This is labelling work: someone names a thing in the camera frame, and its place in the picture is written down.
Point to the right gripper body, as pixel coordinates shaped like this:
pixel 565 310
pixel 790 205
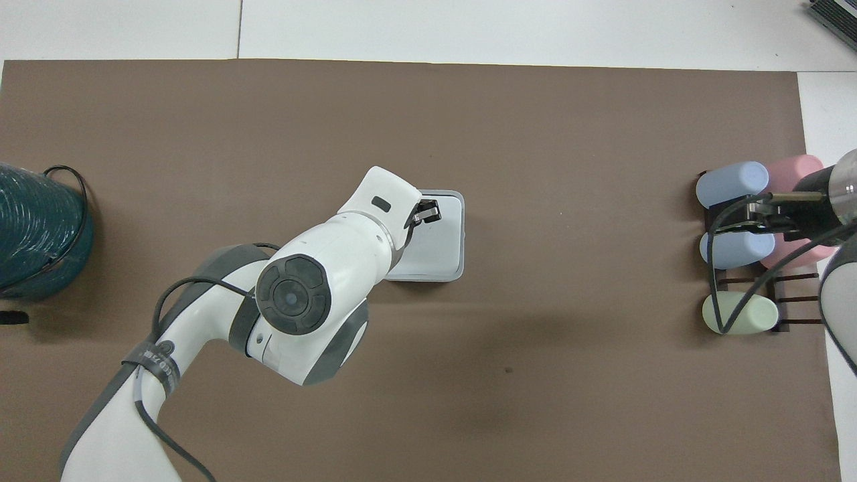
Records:
pixel 813 201

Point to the white square plate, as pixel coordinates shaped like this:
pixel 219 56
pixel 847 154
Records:
pixel 438 244

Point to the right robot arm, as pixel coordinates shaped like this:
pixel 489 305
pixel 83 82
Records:
pixel 841 294

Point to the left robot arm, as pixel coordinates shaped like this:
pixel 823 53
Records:
pixel 335 248

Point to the light blue cup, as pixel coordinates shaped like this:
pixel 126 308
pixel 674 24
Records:
pixel 740 249
pixel 731 184

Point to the pink cup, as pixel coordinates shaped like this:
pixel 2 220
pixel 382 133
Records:
pixel 793 173
pixel 800 257

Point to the dark brown cup rack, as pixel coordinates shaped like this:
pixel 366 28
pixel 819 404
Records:
pixel 776 294

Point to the light green cup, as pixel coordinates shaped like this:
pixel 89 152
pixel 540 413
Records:
pixel 753 313

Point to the grey ribbed device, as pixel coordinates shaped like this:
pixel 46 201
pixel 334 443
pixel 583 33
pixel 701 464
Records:
pixel 835 13

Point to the teal woven basket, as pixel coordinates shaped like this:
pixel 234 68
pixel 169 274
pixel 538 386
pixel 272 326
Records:
pixel 37 231

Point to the black stand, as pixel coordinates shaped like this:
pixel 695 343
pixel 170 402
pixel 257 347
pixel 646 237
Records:
pixel 12 318

